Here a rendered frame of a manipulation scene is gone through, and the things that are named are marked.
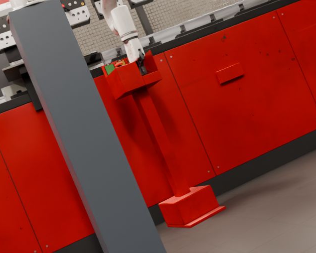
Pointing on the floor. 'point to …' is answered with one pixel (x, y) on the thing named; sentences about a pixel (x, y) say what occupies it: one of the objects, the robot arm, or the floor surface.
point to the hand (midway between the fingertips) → (142, 70)
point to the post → (144, 20)
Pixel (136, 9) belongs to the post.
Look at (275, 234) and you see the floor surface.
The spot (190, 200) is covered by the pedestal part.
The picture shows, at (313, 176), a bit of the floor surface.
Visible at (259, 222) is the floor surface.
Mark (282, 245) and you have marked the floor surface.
